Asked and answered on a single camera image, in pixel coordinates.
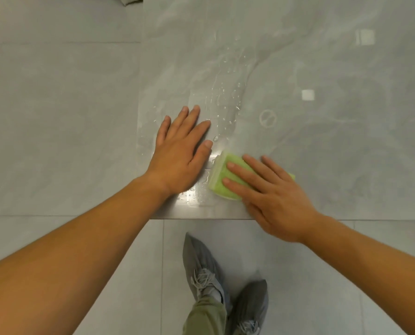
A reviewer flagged green cleaning sponge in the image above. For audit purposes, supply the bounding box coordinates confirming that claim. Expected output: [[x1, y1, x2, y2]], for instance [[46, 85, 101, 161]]
[[208, 151, 296, 201]]

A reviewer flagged person's grey shoe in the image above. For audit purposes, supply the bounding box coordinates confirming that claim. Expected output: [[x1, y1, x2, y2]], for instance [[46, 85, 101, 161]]
[[226, 279, 269, 335], [182, 232, 233, 312]]

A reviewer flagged person's right hand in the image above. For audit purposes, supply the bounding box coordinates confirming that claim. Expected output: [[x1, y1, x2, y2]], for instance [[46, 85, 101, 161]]
[[222, 154, 322, 244]]

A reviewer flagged person's olive trouser leg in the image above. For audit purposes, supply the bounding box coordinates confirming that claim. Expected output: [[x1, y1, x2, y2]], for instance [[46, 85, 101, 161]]
[[182, 296, 228, 335]]

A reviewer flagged person's right forearm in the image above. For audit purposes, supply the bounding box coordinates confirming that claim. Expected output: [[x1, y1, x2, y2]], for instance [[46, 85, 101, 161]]
[[300, 213, 415, 335]]

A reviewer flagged person's grey left shoe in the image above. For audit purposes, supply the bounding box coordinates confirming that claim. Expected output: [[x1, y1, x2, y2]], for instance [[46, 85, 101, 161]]
[[182, 232, 233, 312]]

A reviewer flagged person's left hand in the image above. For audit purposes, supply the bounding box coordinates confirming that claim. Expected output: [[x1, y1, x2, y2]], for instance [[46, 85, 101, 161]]
[[145, 105, 213, 197]]

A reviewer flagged person's grey right shoe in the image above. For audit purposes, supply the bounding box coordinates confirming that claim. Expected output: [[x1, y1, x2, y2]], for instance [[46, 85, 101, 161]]
[[226, 279, 269, 335]]

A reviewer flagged person's left forearm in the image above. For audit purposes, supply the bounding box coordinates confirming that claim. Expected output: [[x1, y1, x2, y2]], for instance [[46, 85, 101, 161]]
[[0, 174, 172, 335]]

